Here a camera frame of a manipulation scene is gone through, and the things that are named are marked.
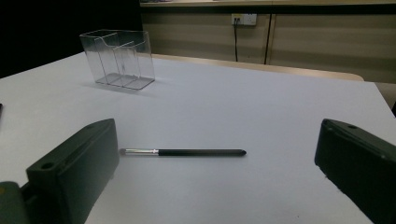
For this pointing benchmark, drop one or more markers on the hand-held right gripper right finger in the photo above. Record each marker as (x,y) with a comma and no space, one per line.
(361,165)

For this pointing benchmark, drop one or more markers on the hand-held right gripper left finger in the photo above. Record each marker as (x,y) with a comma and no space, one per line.
(77,168)

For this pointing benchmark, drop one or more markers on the clear acrylic organizer box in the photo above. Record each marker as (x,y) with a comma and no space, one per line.
(124,62)

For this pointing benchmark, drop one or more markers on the black makeup brush silver ferrule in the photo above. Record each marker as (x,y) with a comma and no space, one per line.
(199,152)

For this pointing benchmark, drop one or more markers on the wooden table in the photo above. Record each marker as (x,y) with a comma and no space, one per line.
(280,70)

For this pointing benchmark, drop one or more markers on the white table mat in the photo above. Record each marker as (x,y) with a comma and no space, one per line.
(233,109)

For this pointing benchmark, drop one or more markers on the white wall socket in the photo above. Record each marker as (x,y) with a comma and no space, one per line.
(246,19)

